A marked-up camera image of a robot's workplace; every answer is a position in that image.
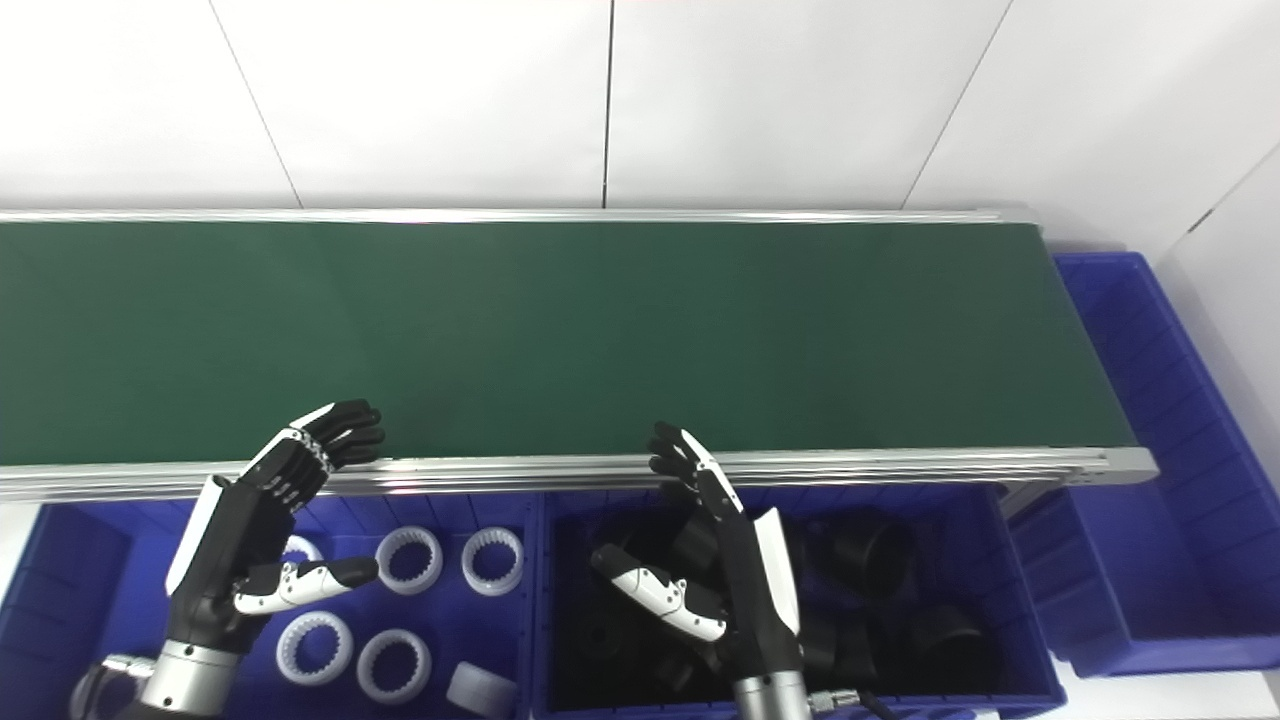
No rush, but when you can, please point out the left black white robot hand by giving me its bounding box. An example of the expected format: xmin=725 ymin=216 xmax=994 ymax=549
xmin=163 ymin=398 xmax=387 ymax=651

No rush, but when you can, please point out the blue bin with black parts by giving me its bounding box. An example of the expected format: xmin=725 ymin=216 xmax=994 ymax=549
xmin=528 ymin=485 xmax=1067 ymax=720

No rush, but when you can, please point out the green conveyor belt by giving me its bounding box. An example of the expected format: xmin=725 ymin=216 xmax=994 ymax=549
xmin=0 ymin=205 xmax=1161 ymax=521
xmin=0 ymin=220 xmax=1139 ymax=469

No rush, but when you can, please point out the black cylindrical part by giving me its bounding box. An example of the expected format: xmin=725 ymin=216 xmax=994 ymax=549
xmin=905 ymin=603 xmax=1001 ymax=696
xmin=800 ymin=605 xmax=881 ymax=686
xmin=822 ymin=508 xmax=913 ymax=601
xmin=660 ymin=510 xmax=721 ymax=576
xmin=650 ymin=645 xmax=721 ymax=696
xmin=565 ymin=600 xmax=651 ymax=671

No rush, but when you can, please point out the large empty blue bin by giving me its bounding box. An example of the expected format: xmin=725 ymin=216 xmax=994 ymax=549
xmin=1005 ymin=250 xmax=1280 ymax=679

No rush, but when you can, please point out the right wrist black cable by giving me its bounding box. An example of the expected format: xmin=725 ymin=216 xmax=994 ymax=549
xmin=808 ymin=685 xmax=901 ymax=720

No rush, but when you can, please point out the blue bin with white parts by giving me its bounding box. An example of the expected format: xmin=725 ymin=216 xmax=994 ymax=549
xmin=0 ymin=492 xmax=541 ymax=720

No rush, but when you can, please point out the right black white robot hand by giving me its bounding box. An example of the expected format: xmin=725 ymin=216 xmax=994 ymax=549
xmin=590 ymin=420 xmax=806 ymax=683

